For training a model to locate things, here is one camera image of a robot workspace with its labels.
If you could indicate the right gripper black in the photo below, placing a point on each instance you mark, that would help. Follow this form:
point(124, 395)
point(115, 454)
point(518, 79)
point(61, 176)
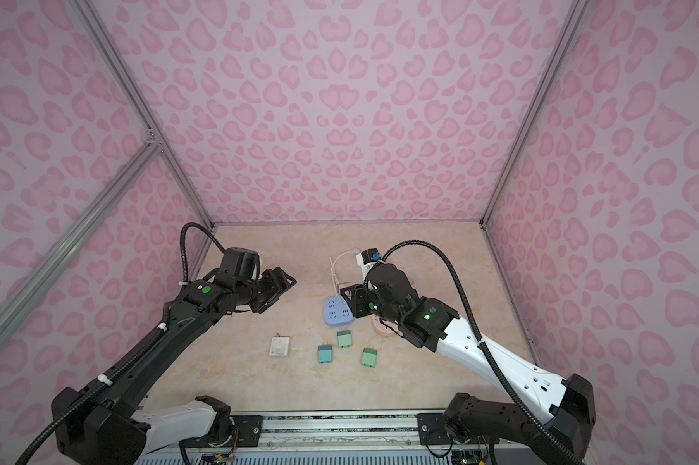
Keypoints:
point(353, 297)

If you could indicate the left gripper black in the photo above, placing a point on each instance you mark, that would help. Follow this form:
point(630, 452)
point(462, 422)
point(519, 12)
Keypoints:
point(279, 290)

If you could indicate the green plug adapter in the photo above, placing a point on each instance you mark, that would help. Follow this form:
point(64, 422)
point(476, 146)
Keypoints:
point(369, 357)
point(344, 339)

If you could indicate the teal plug adapter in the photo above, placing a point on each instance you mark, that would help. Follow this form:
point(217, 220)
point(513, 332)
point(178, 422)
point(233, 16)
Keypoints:
point(325, 354)

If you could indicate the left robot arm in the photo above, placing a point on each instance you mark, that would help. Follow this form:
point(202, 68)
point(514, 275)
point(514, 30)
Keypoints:
point(95, 425)

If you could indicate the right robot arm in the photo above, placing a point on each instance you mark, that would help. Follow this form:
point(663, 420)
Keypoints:
point(552, 415)

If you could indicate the white plug adapter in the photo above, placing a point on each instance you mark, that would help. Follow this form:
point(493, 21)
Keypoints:
point(279, 346)

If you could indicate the pink round power strip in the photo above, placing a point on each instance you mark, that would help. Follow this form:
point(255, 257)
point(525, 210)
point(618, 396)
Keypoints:
point(384, 328)

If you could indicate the blue square power strip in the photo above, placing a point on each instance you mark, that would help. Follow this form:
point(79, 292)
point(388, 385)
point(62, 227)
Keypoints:
point(336, 312)

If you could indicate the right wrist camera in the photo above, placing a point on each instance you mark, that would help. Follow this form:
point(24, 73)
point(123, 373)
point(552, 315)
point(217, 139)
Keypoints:
point(367, 259)

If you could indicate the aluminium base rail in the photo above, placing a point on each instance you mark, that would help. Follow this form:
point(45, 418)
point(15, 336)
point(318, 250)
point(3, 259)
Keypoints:
point(344, 437)

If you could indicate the aluminium frame diagonal bar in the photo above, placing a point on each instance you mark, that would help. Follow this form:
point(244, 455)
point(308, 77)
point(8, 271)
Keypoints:
point(15, 309)

